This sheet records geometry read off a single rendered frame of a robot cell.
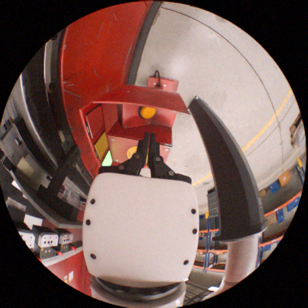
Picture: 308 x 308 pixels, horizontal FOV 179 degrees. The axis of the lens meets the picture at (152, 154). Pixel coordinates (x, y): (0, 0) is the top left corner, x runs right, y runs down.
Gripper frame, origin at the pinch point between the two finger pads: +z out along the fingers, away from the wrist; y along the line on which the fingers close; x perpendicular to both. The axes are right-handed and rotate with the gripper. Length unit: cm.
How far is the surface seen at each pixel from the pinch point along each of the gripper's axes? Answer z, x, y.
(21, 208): -22, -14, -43
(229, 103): 78, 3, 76
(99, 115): 5.5, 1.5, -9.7
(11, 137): -4.6, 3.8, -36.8
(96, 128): 3.9, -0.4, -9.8
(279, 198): -49, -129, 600
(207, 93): 81, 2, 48
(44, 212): -13.2, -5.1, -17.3
